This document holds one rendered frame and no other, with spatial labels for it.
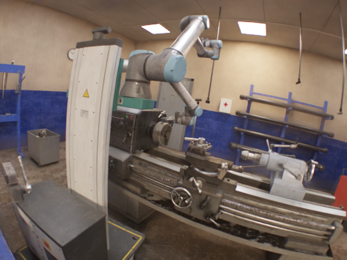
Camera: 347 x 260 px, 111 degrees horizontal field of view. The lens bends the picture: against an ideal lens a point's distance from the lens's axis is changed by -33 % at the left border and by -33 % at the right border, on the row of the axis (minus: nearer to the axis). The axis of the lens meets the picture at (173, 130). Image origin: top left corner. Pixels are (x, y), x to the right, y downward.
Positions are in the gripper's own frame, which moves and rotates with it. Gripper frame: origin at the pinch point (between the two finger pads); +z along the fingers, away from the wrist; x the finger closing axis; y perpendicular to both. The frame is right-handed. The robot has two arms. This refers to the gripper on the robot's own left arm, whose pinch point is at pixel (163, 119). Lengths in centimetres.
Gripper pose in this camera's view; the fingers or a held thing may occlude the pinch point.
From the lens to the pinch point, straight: 195.1
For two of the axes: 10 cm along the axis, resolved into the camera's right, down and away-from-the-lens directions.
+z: -9.5, -0.9, 3.0
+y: 0.5, 9.0, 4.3
